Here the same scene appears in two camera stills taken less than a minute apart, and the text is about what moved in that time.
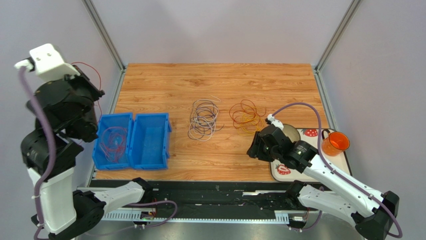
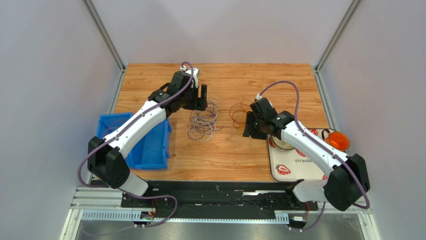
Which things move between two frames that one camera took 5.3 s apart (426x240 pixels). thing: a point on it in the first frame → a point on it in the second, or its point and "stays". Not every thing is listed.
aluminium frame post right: [318, 77] stays
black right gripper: [261, 146] → [252, 125]
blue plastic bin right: [149, 145] stays
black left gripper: [84, 79] → [199, 103]
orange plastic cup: [335, 143] stays
